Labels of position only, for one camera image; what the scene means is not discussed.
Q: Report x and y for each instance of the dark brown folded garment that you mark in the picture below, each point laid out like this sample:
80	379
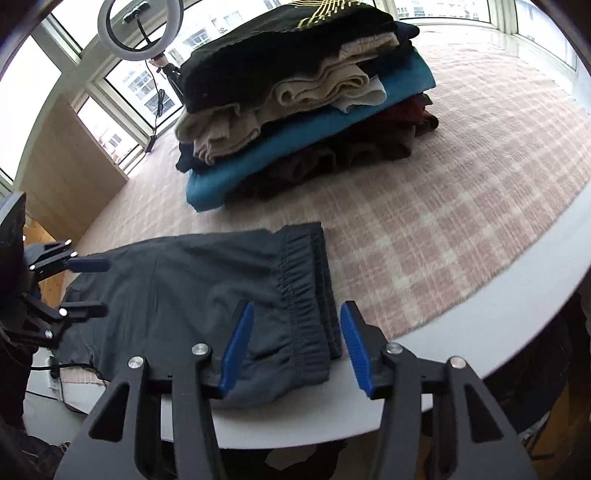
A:
323	159

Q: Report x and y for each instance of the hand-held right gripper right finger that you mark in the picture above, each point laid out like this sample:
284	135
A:
355	355

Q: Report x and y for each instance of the pink plaid tablecloth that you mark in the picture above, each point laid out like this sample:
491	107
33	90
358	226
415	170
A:
438	207

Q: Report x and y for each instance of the person's left forearm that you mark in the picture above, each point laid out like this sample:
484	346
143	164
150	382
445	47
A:
11	383

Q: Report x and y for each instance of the stack of folded clothes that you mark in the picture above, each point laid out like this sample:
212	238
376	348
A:
286	143

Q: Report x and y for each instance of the black tripod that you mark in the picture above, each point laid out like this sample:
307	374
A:
171	76

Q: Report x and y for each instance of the large window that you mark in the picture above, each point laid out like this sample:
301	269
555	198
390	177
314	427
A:
27	92

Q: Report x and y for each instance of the person's dark clothing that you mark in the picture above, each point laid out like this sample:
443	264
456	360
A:
332	466

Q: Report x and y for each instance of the dark red folded garment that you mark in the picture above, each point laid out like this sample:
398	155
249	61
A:
408	113

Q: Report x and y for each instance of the white power strip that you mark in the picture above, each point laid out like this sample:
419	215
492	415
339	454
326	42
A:
54	374

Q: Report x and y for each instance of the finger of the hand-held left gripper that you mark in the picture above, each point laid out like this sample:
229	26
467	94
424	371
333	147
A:
87	309
87	265

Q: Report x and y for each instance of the light wooden cabinet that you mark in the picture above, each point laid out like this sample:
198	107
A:
69	175

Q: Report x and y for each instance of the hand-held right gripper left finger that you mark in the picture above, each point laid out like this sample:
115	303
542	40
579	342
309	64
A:
238	350

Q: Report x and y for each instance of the black garment with yellow print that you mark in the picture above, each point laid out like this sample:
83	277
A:
258	60

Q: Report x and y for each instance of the white folded garment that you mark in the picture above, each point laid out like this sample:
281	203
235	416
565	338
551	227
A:
364	99

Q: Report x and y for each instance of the beige ribbed garment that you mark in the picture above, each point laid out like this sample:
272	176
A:
217	134

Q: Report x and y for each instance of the beige folded garment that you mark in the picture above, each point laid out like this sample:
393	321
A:
318	87

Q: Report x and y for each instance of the dark grey elastic-waist pants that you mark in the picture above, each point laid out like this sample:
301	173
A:
184	286

